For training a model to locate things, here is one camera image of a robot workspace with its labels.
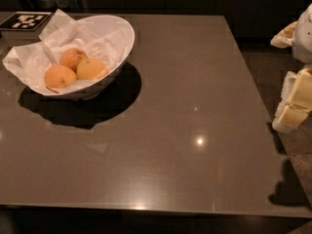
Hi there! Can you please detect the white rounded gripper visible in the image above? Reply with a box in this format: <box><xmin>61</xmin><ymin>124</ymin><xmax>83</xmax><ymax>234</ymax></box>
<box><xmin>270</xmin><ymin>4</ymin><xmax>312</xmax><ymax>133</ymax></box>

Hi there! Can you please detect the white bowl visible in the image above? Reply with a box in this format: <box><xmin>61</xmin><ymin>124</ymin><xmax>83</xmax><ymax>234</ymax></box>
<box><xmin>28</xmin><ymin>16</ymin><xmax>135</xmax><ymax>99</ymax></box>

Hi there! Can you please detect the orange fruit back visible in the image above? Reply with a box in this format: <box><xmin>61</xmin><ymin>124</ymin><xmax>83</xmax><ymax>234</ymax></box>
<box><xmin>59</xmin><ymin>48</ymin><xmax>88</xmax><ymax>71</ymax></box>

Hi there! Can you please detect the orange fruit front left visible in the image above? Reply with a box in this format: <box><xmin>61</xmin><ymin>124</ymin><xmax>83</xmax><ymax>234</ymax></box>
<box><xmin>44</xmin><ymin>64</ymin><xmax>77</xmax><ymax>88</ymax></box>

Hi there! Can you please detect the white crumpled paper liner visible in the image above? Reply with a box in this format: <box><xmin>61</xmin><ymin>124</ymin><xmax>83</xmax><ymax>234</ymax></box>
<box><xmin>3</xmin><ymin>10</ymin><xmax>135</xmax><ymax>99</ymax></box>

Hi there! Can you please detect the black white fiducial marker card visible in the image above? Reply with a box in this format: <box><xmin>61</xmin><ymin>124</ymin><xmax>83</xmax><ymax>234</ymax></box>
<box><xmin>0</xmin><ymin>12</ymin><xmax>52</xmax><ymax>31</ymax></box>

